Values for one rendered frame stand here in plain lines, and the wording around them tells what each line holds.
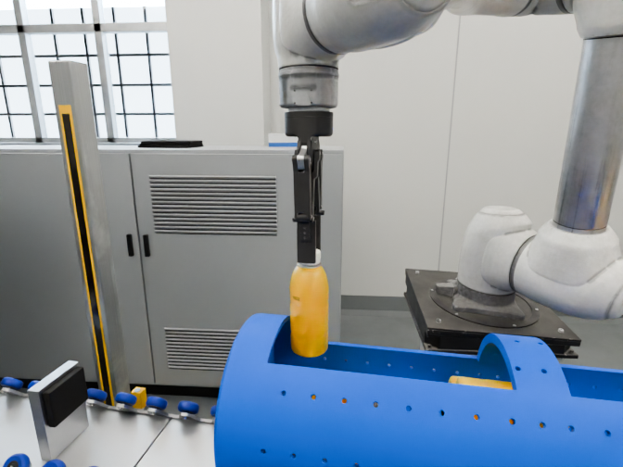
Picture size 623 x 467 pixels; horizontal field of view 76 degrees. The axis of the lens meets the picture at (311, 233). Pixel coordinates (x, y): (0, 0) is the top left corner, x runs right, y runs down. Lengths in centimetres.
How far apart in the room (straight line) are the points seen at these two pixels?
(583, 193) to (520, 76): 258
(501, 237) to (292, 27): 73
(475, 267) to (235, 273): 137
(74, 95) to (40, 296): 175
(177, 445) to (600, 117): 104
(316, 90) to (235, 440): 50
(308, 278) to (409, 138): 269
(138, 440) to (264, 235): 131
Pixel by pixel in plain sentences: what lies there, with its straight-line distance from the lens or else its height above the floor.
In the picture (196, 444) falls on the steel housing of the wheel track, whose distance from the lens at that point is 94.
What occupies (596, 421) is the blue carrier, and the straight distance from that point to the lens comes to 65.
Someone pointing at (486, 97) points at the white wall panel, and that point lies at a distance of 341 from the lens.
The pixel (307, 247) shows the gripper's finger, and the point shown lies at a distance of 64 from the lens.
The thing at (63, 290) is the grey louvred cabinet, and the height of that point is 67.
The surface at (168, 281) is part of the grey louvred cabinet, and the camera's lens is 231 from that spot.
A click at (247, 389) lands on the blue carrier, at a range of 61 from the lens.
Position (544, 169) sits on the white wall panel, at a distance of 360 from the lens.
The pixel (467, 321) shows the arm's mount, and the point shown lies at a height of 107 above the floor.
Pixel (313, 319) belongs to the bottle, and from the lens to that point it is 67.
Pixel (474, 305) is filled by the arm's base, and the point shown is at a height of 109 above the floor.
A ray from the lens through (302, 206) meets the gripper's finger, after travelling 59.
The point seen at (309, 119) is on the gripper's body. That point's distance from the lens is 60.
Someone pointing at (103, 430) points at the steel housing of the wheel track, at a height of 93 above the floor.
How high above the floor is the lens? 154
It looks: 15 degrees down
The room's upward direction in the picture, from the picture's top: straight up
